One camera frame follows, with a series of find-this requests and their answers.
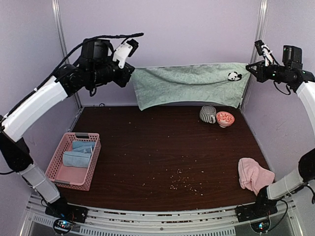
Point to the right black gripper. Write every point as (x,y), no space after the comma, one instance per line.
(260,73)

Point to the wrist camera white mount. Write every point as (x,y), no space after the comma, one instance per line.
(264,50)
(124,51)

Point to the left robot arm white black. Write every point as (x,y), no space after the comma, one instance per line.
(98,64)

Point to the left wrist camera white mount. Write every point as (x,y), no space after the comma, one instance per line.
(124,51)

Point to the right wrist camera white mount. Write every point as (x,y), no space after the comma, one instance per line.
(264,50)

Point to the front aluminium rail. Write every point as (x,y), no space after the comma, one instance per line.
(223,221)

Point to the blue towel back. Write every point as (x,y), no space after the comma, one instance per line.
(83,146)

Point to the green panda towel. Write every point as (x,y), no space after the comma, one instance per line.
(219,83)

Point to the right aluminium frame post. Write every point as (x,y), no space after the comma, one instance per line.
(259,34)

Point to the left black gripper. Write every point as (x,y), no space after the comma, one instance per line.
(122,81)

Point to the aluminium frame post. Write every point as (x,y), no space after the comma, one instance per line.
(59,26)
(259,34)

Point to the pink towel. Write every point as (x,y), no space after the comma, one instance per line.
(252,176)

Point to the left aluminium frame post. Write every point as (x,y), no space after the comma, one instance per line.
(59,26)

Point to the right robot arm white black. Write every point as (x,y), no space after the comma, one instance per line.
(302,83)

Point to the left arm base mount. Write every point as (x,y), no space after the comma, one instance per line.
(66,215)

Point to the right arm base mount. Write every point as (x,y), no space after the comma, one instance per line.
(256,215)

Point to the red patterned bowl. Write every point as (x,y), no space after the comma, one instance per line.
(225,119)

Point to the pink plastic basket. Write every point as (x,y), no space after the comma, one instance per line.
(72,177)

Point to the rolled blue towel front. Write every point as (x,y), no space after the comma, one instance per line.
(76,159)

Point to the striped grey mug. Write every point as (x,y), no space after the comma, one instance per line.
(208,114)

